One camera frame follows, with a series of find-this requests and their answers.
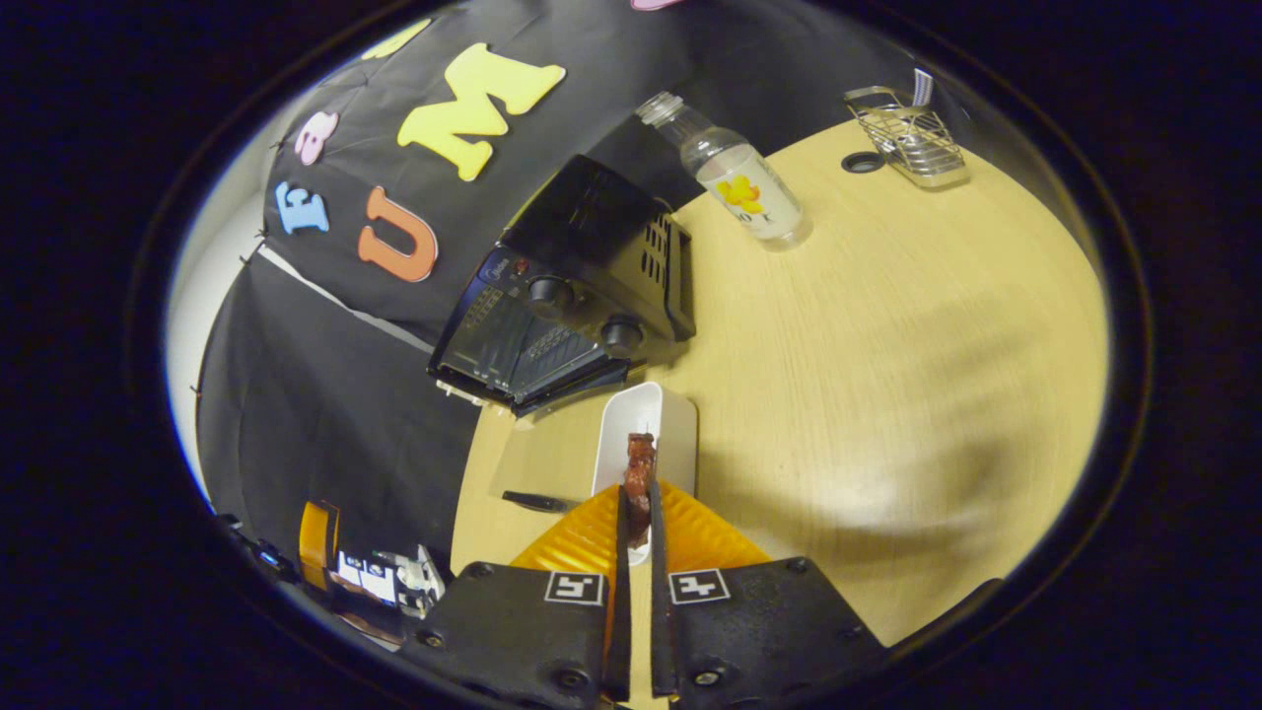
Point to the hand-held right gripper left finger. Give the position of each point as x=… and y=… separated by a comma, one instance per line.
x=619, y=641

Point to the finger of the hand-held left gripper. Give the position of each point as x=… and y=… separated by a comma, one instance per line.
x=317, y=542

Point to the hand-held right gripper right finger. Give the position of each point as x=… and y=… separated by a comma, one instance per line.
x=659, y=641

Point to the brown chicken drumstick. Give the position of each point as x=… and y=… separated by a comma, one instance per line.
x=641, y=473

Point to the black electric oven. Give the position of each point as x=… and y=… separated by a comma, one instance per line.
x=582, y=227

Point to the black backdrop cloth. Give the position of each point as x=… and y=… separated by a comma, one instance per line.
x=325, y=414

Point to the small black stick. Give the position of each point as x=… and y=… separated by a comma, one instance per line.
x=537, y=501

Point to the white rectangular dish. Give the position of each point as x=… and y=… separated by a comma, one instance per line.
x=670, y=434

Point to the clear bottle with yellow label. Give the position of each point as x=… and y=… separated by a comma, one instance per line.
x=739, y=177

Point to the black table grommet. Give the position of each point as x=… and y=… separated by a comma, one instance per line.
x=863, y=163

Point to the striped straw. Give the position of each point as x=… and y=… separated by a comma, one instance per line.
x=923, y=89

